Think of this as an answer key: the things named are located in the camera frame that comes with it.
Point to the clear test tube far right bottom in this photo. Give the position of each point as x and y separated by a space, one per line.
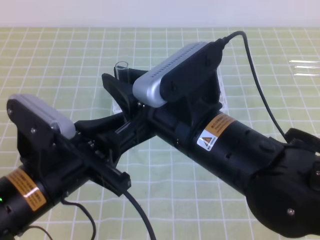
307 74

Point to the green checkered tablecloth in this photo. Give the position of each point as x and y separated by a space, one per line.
63 66

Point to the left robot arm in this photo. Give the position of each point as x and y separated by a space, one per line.
22 199

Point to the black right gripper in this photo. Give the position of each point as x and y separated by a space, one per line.
175 122

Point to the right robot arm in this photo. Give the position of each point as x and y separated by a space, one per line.
280 181

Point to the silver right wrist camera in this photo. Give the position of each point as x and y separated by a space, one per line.
175 72

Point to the clear glass test tube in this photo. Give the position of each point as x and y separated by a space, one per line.
121 71

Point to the clear test tube far right middle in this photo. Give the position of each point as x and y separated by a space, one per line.
306 67

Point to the white plastic test tube rack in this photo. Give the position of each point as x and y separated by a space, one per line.
222 99

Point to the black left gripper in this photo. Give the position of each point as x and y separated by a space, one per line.
62 165

